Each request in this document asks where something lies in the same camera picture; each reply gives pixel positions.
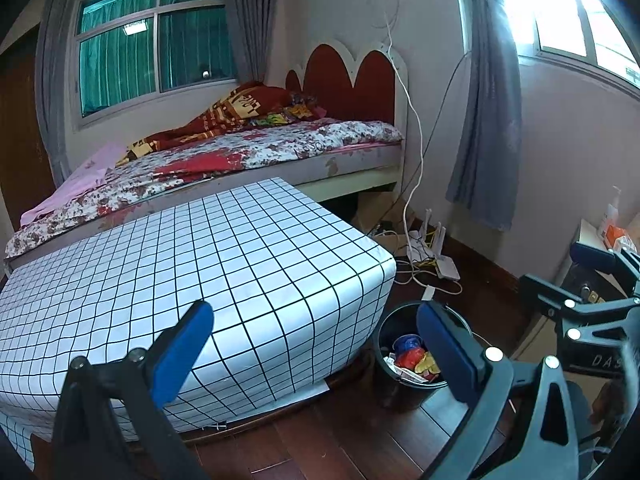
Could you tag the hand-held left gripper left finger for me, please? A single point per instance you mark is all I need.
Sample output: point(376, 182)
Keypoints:
point(185, 355)

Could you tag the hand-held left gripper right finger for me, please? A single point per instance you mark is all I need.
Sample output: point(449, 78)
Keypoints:
point(445, 355)

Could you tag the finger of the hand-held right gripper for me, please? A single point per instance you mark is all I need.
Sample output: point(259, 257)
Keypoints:
point(545, 291)
point(592, 255)

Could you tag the red plastic bag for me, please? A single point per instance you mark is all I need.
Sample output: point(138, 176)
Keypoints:
point(409, 359)

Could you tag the black trash bin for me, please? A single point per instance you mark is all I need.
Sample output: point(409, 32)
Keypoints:
point(400, 392)

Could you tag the white nightstand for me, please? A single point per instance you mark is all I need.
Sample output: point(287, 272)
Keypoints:
point(585, 232)

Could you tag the orange packet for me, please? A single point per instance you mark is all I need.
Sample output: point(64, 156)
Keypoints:
point(617, 236)

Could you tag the white pump bottle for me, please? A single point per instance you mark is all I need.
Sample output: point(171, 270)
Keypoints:
point(611, 210)

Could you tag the white power strip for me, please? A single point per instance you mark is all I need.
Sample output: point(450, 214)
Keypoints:
point(429, 293)

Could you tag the white checkered tablecloth table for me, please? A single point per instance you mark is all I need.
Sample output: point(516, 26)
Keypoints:
point(200, 270)

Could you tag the white router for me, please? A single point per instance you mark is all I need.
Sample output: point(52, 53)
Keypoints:
point(445, 265)

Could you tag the grey curtain with pattern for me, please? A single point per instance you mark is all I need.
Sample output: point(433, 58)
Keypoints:
point(490, 110)

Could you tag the pink cloth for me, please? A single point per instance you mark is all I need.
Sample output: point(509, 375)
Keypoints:
point(75, 180)

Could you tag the bed with floral sheet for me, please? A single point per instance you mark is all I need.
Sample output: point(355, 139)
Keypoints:
point(250, 150)

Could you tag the bright side window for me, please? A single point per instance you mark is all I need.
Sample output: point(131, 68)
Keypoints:
point(575, 10)

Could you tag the red patterned blanket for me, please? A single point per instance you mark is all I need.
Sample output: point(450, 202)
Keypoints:
point(225, 110)

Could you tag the brown wooden door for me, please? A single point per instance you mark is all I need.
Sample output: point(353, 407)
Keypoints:
point(20, 125)

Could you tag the red heart-shaped headboard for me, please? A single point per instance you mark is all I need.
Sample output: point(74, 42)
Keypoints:
point(350, 80)

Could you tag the window with teal curtain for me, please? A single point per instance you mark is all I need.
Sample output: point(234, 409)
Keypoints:
point(150, 35)

